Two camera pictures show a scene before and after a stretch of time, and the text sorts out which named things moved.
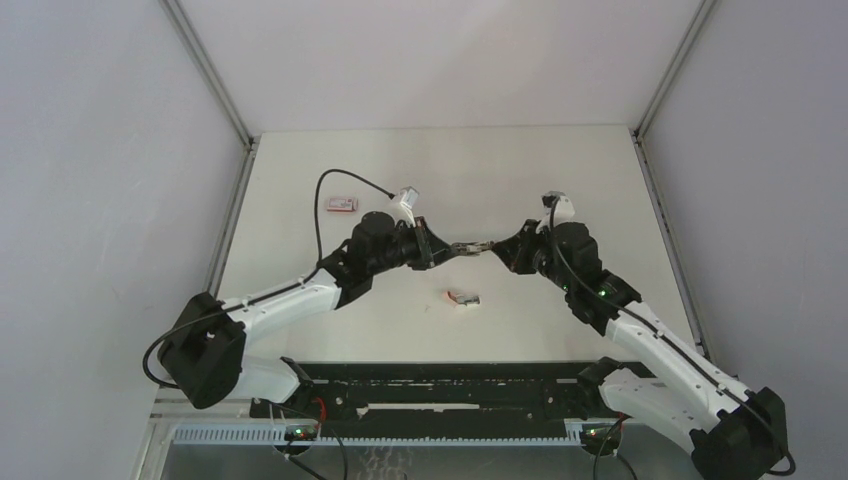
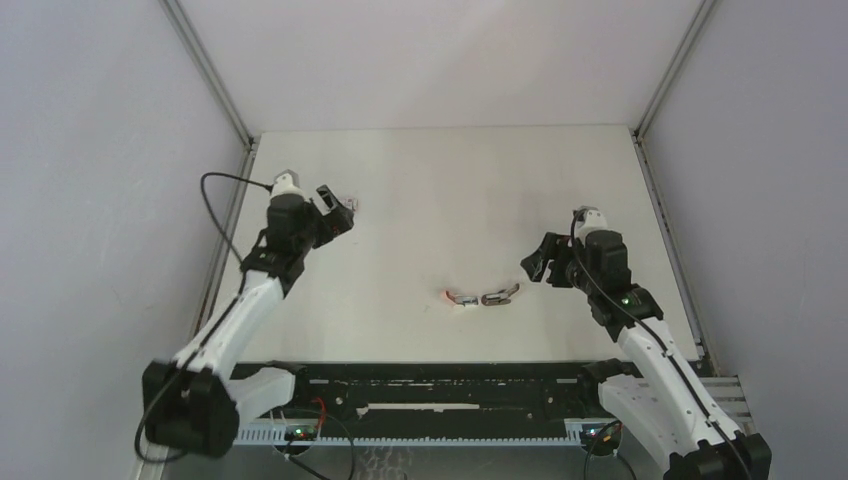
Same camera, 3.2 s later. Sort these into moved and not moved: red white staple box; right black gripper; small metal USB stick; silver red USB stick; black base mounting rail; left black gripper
Moved: small metal USB stick; right black gripper; left black gripper
Not moved: black base mounting rail; red white staple box; silver red USB stick
